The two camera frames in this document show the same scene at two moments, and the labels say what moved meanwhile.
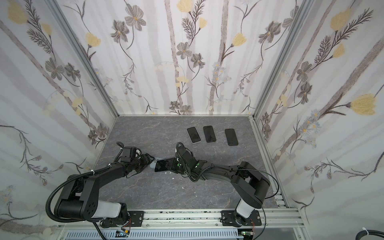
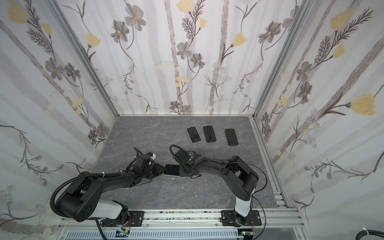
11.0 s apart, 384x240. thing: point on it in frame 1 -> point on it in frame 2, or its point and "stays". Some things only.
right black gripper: [173, 164] -> [182, 169]
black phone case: [209, 134] stays
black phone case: [231, 137] stays
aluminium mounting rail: [272, 219] stays
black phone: [194, 135] stays
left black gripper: [147, 160] -> [158, 167]
